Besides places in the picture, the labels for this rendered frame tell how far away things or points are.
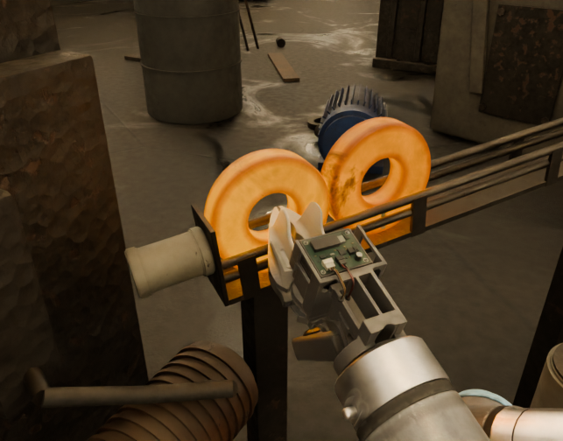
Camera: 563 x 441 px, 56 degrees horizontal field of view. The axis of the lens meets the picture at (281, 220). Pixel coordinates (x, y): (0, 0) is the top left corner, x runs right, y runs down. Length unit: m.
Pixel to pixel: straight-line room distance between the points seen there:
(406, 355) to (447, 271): 1.40
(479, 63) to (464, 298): 1.38
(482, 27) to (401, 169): 2.08
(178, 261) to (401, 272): 1.27
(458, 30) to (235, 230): 2.33
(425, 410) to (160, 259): 0.32
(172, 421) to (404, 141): 0.43
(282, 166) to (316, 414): 0.83
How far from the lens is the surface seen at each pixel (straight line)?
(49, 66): 0.68
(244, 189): 0.59
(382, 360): 0.44
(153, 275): 0.60
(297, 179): 0.62
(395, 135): 0.67
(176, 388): 0.62
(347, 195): 0.66
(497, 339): 1.61
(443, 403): 0.44
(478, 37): 2.76
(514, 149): 0.90
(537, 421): 0.56
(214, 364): 0.68
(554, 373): 0.78
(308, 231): 0.57
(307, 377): 1.40
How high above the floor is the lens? 1.01
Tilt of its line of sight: 30 degrees down
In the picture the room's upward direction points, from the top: straight up
